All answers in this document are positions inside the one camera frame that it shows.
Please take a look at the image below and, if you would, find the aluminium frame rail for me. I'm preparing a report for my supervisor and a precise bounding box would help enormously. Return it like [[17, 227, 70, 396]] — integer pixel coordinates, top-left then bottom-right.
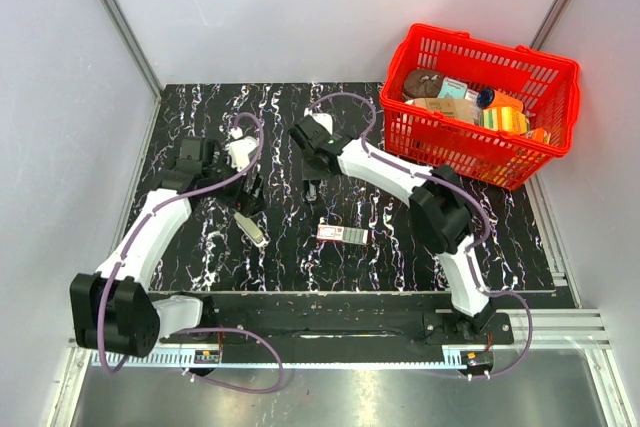
[[68, 308, 612, 348]]

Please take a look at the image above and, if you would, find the green orange striped package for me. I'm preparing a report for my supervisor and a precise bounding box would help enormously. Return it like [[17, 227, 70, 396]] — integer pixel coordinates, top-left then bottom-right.
[[481, 106, 529, 135]]

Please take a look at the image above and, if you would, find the white toothed strip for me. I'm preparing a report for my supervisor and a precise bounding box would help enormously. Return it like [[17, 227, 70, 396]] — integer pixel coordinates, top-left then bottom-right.
[[91, 344, 476, 371]]

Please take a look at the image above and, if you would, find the red white staple box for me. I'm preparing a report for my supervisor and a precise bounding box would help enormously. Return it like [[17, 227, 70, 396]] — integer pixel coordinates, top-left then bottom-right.
[[316, 217, 369, 246]]

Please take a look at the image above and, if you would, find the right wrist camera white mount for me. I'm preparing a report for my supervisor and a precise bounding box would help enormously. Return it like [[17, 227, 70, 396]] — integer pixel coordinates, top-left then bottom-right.
[[304, 108, 333, 134]]

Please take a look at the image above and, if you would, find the orange bottle dark cap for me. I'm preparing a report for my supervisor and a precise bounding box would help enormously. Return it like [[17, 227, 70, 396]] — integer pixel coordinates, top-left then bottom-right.
[[476, 88, 524, 112]]

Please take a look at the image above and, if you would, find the teal small box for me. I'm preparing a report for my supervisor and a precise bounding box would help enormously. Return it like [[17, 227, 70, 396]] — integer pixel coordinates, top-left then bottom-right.
[[437, 77, 468, 99]]

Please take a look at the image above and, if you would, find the purple cable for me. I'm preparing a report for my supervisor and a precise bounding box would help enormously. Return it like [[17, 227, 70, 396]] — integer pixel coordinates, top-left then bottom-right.
[[304, 93, 534, 381], [97, 111, 286, 394]]

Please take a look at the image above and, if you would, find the brown round item in basket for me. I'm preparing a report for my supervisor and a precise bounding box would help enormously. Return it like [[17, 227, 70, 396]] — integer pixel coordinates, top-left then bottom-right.
[[403, 69, 443, 100]]

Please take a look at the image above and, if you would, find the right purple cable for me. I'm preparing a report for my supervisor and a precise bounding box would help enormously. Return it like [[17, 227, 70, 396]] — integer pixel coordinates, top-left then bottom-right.
[[304, 93, 534, 381]]

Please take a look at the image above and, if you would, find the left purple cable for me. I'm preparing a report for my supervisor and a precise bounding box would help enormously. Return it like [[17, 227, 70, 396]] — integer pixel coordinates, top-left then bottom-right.
[[97, 111, 286, 394]]

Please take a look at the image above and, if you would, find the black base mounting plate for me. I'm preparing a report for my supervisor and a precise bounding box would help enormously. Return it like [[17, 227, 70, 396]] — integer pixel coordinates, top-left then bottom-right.
[[192, 292, 514, 347]]

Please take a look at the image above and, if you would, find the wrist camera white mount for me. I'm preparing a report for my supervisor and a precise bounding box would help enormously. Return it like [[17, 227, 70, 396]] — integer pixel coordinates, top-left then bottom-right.
[[304, 108, 333, 134], [225, 127, 258, 172]]

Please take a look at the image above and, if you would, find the orange small package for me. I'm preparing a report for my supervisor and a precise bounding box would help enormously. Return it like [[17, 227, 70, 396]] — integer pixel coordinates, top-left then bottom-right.
[[522, 128, 551, 144]]

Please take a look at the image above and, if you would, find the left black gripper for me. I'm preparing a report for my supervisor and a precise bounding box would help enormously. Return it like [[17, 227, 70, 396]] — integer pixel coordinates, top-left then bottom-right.
[[204, 151, 268, 217]]

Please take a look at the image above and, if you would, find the brown cardboard box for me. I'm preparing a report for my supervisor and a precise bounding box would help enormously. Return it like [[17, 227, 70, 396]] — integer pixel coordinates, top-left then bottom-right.
[[405, 98, 483, 125]]

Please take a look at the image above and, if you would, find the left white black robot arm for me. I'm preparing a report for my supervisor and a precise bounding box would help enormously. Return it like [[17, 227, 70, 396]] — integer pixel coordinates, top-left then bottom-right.
[[70, 131, 267, 358]]

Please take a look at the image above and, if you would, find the red plastic shopping basket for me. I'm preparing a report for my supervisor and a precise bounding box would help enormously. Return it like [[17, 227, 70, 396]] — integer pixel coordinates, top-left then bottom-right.
[[380, 24, 581, 190]]

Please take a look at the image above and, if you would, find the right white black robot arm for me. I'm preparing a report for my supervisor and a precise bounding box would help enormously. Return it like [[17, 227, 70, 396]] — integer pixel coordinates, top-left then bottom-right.
[[289, 115, 495, 343]]

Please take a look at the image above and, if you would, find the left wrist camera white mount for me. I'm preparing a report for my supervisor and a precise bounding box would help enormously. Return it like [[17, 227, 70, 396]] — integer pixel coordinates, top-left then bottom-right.
[[225, 127, 258, 172]]

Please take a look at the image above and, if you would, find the beige white stapler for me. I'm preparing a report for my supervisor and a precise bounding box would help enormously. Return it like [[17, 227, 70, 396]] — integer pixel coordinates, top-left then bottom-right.
[[233, 212, 267, 248]]

